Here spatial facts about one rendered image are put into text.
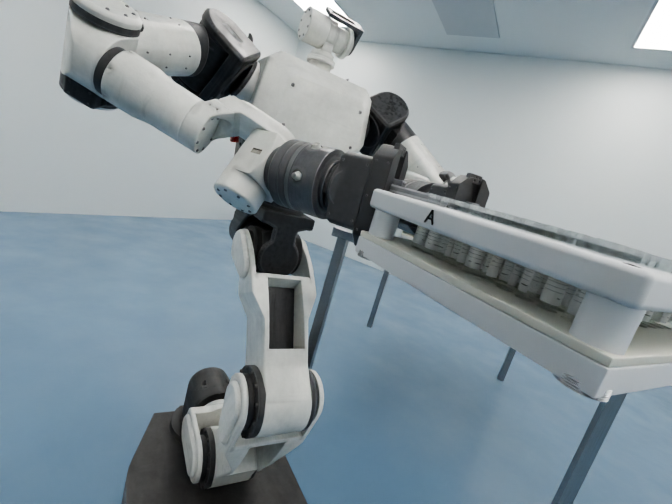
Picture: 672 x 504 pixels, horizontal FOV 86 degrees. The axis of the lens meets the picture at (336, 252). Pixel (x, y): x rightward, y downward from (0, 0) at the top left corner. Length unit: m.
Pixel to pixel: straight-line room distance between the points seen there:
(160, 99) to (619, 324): 0.50
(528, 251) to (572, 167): 4.50
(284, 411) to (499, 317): 0.59
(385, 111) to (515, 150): 3.89
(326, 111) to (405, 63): 4.60
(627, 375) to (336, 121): 0.69
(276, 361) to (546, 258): 0.63
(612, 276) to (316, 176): 0.30
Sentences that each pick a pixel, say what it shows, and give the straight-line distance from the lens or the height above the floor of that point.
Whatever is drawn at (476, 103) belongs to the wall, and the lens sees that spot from 4.97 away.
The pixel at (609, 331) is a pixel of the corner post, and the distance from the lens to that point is 0.24.
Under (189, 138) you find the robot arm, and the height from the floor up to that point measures 1.07.
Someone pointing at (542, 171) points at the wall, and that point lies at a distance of 4.74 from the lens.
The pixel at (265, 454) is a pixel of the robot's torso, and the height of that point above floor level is 0.39.
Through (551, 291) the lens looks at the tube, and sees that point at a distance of 0.29.
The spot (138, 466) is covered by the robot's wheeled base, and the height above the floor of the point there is 0.17.
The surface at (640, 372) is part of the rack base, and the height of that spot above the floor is 1.02.
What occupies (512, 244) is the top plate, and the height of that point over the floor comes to 1.06.
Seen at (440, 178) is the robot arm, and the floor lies 1.14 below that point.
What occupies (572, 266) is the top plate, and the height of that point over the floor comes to 1.06.
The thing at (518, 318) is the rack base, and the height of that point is 1.02.
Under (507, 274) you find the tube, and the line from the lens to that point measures 0.31.
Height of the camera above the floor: 1.08
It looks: 12 degrees down
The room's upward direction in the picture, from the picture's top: 16 degrees clockwise
